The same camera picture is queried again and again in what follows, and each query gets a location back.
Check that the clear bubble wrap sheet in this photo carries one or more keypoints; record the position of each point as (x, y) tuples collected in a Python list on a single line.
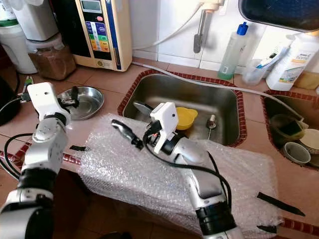
[(129, 174)]

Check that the grey metal faucet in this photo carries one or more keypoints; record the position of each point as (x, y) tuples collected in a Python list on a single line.
[(198, 44)]

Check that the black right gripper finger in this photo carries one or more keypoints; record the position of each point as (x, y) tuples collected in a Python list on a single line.
[(127, 132), (143, 106)]

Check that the yellow sponge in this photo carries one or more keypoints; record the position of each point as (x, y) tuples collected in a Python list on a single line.
[(308, 79)]

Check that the olive green plastic pot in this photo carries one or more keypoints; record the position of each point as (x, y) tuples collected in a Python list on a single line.
[(276, 122)]

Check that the white labelled bottle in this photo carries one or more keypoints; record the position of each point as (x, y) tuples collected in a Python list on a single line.
[(7, 9)]

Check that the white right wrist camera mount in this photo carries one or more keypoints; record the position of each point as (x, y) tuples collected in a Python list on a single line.
[(163, 119)]

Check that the dark blue tray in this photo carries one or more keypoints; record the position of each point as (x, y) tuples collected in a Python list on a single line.
[(279, 12)]

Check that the small steel sink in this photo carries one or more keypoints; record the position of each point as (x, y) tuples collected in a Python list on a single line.
[(279, 102)]

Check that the green liquid bottle blue cap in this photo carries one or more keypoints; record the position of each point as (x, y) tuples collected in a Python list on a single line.
[(232, 57)]

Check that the small white ceramic cup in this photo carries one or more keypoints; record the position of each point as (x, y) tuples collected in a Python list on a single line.
[(296, 154)]

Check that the beige water ionizer machine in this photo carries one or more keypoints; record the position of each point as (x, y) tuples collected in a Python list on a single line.
[(122, 35)]

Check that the blue white toothbrush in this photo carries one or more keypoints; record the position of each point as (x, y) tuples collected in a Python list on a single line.
[(271, 60)]

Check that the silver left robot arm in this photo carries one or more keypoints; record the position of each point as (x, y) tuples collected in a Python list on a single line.
[(47, 149)]

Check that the green hinged training chopsticks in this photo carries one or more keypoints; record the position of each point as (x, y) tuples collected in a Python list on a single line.
[(28, 80)]

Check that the clear jar of brown powder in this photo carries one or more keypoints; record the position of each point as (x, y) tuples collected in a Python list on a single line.
[(50, 62)]

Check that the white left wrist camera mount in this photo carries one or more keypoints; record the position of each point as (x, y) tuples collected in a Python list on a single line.
[(42, 97)]

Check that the white detergent bottle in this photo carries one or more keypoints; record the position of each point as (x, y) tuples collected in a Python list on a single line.
[(291, 64)]

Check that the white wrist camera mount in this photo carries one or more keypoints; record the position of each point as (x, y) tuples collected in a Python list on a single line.
[(163, 119), (42, 97)]

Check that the grey plastic container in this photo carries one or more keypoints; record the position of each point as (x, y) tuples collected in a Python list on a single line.
[(37, 20)]

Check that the white jar with green lid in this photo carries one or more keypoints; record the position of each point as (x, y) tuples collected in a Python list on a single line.
[(15, 50)]

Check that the white ceramic bowl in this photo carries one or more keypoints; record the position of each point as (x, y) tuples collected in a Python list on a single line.
[(311, 140)]

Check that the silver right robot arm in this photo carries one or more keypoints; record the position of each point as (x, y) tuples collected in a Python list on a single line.
[(199, 179)]

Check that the clear plastic cup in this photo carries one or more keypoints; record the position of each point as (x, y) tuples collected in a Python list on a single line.
[(253, 74)]

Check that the round stainless steel dish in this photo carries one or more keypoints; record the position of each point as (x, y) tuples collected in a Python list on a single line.
[(92, 105)]

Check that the yellow plastic bowl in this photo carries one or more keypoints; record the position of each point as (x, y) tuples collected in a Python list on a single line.
[(187, 119)]

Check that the large stainless steel sink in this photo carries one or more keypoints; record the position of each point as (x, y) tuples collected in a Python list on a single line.
[(222, 99)]

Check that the beige faucet diverter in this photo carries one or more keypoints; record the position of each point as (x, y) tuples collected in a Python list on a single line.
[(209, 5)]

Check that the black kettle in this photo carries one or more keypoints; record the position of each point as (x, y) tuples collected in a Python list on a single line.
[(7, 99)]

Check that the short black tape strip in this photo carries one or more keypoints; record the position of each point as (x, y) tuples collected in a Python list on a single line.
[(78, 148), (266, 229)]

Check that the long black tape strip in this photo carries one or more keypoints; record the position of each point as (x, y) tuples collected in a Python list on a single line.
[(279, 203)]

